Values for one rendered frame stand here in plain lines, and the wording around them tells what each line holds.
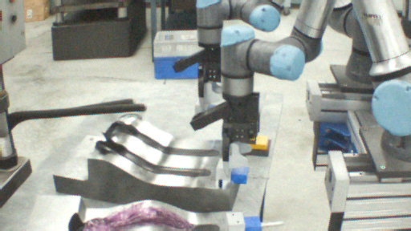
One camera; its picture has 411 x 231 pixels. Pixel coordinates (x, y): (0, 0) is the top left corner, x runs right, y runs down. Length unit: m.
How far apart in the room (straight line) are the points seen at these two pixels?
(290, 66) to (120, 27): 4.20
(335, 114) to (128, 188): 0.68
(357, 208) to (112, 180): 0.63
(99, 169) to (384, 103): 0.75
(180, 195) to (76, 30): 4.15
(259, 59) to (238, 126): 0.18
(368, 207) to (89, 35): 4.42
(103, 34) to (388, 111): 4.49
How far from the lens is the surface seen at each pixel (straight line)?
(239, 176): 1.23
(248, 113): 1.15
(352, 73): 1.52
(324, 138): 1.54
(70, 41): 5.31
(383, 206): 1.14
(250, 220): 1.12
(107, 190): 1.31
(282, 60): 1.02
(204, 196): 1.22
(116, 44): 5.20
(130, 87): 2.09
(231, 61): 1.09
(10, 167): 1.59
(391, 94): 0.89
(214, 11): 1.38
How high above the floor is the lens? 1.54
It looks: 24 degrees down
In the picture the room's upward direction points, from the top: straight up
